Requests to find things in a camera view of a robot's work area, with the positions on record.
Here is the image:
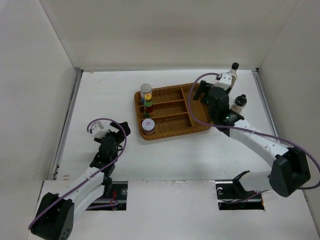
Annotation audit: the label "clear bottle black cap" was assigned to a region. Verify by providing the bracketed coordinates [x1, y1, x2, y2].
[229, 62, 239, 89]

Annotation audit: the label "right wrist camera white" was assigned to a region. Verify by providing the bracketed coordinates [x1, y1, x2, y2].
[214, 72, 234, 91]

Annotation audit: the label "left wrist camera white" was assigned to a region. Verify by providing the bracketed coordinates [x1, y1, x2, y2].
[89, 121, 109, 139]

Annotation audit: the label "jar with yellow red lid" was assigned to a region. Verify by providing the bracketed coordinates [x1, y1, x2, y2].
[141, 118, 155, 135]

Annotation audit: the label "red sauce bottle green label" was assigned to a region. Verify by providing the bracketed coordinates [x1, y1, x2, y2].
[144, 93, 154, 118]

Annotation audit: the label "woven wicker divided basket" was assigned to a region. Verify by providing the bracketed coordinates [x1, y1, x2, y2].
[134, 83, 210, 141]

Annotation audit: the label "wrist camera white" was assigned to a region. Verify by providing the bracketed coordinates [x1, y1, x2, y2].
[214, 72, 234, 91]
[89, 121, 109, 139]

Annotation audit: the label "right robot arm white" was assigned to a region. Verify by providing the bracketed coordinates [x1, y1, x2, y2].
[193, 80, 311, 198]

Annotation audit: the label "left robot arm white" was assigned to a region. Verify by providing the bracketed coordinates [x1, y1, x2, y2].
[28, 118, 131, 240]

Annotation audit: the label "white bottle black cap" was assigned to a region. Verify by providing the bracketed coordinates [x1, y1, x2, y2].
[230, 94, 247, 114]

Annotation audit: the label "clear jar white beads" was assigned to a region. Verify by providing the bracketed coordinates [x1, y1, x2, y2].
[140, 83, 152, 104]

